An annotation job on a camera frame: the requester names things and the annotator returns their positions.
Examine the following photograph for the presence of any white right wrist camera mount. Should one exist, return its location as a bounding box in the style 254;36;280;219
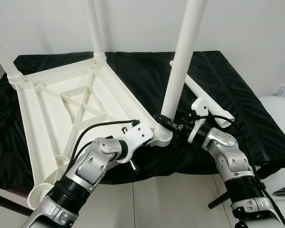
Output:
188;97;209;143

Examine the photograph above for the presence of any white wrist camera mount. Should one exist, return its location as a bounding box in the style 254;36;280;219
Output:
121;121;155;160
188;97;209;143

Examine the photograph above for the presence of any white plastic children table top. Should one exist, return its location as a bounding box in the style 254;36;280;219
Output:
14;56;174;210

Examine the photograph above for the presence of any black table frame bar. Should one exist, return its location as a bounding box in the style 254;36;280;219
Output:
0;195;29;217

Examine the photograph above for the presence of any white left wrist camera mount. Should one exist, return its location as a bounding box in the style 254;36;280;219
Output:
121;121;155;160

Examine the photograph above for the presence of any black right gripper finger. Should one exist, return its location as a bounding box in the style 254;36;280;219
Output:
153;113;176;130

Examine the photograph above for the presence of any white wall plug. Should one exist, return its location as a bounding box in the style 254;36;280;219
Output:
275;84;285;98

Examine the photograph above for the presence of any white rounded object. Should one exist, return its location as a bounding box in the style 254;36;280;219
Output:
256;96;285;198

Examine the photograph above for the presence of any white plastic table leg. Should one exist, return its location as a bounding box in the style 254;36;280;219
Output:
159;0;209;119
85;0;107;60
170;59;236;128
0;31;24;85

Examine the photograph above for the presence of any black cloth table cover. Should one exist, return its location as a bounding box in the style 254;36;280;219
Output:
0;50;285;181

